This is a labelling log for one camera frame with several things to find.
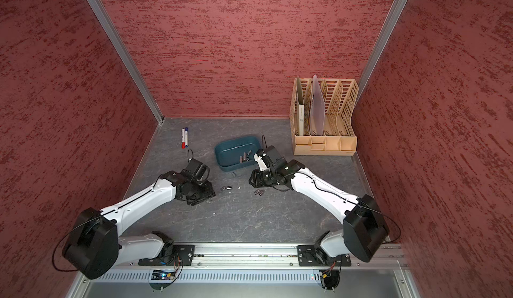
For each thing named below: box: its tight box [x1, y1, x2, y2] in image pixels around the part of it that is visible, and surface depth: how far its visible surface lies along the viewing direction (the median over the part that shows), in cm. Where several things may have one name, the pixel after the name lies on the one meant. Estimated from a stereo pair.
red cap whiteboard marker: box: [181, 128, 186, 149], surface depth 112 cm
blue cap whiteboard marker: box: [184, 126, 189, 147], surface depth 112 cm
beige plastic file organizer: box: [289, 77, 359, 156], surface depth 105 cm
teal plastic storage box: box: [214, 135, 262, 172], surface depth 106 cm
